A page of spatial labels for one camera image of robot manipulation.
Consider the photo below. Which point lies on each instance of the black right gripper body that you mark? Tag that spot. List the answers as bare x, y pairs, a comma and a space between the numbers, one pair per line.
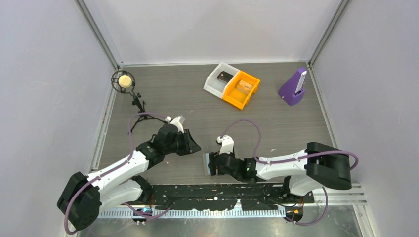
212, 156

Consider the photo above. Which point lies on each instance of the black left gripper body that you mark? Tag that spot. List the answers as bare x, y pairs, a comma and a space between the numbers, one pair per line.
180, 145

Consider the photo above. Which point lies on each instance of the beige card holder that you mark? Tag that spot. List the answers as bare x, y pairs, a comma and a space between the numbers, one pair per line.
209, 163

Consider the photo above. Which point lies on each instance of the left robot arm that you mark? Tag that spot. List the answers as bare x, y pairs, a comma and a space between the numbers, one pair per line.
86, 196

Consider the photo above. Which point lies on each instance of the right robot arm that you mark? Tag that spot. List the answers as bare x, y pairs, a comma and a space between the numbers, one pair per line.
317, 166

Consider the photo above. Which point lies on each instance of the black card in white bin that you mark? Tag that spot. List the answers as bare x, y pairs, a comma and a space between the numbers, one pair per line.
224, 76

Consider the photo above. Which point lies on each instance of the tan card in orange bin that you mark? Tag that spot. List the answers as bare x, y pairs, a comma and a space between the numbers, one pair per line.
244, 87

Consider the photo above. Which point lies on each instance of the white plastic bin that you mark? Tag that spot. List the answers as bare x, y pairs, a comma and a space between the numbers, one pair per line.
215, 86

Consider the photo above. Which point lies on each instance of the cream round microphone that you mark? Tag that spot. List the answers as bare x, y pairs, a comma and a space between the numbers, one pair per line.
125, 81

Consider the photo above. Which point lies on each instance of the orange plastic bin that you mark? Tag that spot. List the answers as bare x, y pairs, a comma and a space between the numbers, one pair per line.
237, 98

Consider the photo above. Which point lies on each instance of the purple stand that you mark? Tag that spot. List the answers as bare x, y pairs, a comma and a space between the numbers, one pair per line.
287, 90

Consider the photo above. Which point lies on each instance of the white device in stand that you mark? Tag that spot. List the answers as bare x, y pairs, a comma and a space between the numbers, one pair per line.
300, 82

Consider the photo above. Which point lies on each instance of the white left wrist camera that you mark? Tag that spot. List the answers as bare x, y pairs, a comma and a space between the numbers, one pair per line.
176, 121

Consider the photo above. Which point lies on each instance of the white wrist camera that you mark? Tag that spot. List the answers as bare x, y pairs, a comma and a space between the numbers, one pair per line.
227, 144
176, 121

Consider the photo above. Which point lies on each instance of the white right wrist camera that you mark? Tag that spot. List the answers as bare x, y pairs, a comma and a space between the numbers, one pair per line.
227, 144

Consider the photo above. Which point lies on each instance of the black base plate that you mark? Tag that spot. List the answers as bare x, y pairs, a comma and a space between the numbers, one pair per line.
219, 197

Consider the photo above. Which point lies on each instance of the perforated metal rail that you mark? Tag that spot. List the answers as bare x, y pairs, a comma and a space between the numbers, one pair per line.
236, 212

